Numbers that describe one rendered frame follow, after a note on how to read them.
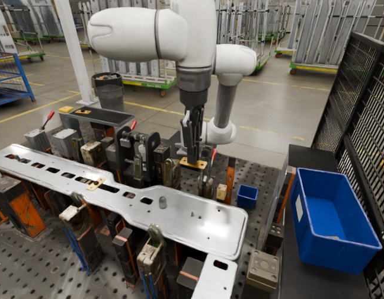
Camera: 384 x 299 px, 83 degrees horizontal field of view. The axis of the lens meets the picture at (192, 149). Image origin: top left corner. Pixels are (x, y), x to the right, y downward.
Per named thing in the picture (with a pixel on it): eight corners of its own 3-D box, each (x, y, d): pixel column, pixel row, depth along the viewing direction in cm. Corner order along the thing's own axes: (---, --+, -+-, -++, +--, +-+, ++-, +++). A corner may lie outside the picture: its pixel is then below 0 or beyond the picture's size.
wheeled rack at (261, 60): (258, 76, 627) (271, 3, 531) (225, 73, 663) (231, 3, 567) (269, 63, 772) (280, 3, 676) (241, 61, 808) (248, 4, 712)
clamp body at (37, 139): (42, 183, 143) (19, 134, 124) (57, 172, 152) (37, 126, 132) (53, 187, 140) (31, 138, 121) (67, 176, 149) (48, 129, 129)
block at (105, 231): (99, 232, 111) (84, 191, 96) (115, 214, 122) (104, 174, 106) (108, 236, 110) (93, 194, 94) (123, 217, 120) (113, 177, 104)
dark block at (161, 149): (160, 213, 122) (153, 150, 99) (166, 204, 128) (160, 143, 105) (168, 216, 121) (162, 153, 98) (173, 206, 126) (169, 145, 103)
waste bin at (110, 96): (93, 118, 390) (82, 77, 351) (114, 108, 431) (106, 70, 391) (114, 124, 372) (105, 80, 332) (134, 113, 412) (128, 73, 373)
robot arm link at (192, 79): (168, 66, 51) (169, 91, 54) (205, 69, 48) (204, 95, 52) (184, 59, 58) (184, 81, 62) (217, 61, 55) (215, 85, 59)
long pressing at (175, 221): (-29, 165, 112) (-30, 162, 111) (15, 143, 129) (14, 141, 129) (237, 265, 68) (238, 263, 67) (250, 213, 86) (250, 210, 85)
